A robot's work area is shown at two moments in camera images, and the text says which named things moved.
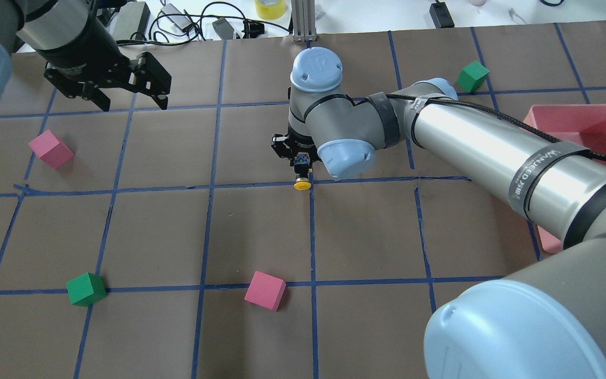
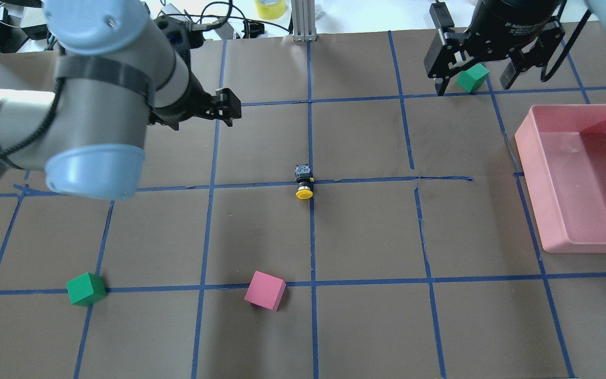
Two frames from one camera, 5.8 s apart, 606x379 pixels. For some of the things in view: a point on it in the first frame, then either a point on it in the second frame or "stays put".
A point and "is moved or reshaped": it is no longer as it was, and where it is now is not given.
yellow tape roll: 270,9 stays put
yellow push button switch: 301,162 is moved or reshaped
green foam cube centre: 86,290 stays put
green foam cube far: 472,77 stays put
